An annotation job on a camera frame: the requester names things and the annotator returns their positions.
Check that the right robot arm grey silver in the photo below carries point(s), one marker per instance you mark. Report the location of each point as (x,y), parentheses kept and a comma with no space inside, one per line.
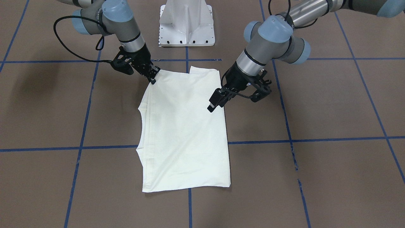
(115,17)

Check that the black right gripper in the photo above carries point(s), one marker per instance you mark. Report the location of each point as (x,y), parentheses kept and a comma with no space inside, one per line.
(141,59)

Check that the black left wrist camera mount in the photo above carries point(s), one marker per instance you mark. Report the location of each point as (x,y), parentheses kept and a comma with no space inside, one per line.
(261,84)

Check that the white long-sleeve cat shirt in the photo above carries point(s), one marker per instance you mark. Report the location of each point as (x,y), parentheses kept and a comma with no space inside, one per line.
(182,144)

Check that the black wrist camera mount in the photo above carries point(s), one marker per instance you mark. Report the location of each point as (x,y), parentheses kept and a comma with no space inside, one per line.
(261,84)
(122,61)

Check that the left robot arm grey silver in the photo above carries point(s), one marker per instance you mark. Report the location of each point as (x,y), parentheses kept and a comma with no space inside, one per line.
(273,39)

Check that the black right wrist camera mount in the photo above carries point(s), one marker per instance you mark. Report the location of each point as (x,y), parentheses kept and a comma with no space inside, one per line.
(122,61)

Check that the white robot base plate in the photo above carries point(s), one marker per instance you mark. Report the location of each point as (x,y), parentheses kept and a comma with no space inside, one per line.
(186,23)

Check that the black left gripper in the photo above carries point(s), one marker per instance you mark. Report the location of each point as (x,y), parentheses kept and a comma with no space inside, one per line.
(236,80)

